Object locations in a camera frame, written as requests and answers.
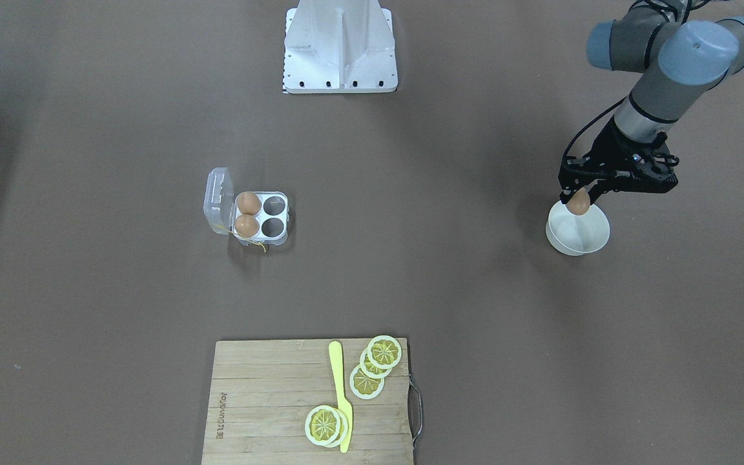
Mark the wooden cutting board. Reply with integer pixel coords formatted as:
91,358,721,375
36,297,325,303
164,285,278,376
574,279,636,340
201,336,422,464

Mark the brown egg box front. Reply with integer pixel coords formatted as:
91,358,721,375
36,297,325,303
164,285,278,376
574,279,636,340
233,214,260,238

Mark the brown egg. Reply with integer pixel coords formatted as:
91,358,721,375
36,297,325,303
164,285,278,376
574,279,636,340
566,188,592,216

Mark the black camera cable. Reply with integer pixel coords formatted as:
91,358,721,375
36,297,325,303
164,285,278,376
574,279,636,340
561,97,628,162

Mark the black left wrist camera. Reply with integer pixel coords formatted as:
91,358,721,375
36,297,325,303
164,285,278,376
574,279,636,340
614,144,679,194

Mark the lemon slice middle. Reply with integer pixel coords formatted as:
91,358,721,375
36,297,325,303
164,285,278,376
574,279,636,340
359,348,392,380

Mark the white ceramic bowl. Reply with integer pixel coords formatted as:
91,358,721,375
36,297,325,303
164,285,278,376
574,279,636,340
545,202,611,256

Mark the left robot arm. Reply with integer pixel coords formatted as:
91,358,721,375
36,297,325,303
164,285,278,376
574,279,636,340
558,1,744,204

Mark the lemon slice under knife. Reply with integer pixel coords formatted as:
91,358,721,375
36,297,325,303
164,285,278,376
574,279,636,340
324,409,351,448

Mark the yellow plastic knife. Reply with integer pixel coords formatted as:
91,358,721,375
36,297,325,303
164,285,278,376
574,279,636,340
328,340,354,453

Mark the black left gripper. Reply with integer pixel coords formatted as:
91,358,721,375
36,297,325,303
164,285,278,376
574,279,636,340
558,119,637,204

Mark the brown egg box rear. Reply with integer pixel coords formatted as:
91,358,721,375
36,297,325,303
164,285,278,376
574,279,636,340
236,191,262,216

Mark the clear plastic egg box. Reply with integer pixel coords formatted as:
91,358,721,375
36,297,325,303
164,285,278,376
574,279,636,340
203,167,291,250

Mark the lemon slice by knife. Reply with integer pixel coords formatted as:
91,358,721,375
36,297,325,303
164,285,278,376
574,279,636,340
304,404,340,448

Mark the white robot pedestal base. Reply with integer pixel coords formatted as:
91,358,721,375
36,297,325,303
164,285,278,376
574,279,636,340
282,1,398,94

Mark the brown egg box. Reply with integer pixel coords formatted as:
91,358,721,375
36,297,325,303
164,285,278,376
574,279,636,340
233,214,260,238
236,191,262,216

